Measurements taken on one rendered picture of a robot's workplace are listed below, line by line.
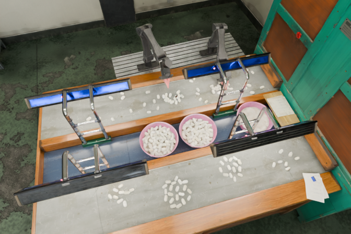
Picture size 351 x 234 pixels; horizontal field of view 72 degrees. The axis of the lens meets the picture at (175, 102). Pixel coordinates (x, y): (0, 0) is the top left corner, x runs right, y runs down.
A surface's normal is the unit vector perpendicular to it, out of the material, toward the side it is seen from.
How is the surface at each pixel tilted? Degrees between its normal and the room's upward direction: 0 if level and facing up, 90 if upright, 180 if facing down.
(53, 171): 0
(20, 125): 0
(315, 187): 0
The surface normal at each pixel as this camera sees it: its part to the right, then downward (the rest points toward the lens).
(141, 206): 0.02, -0.57
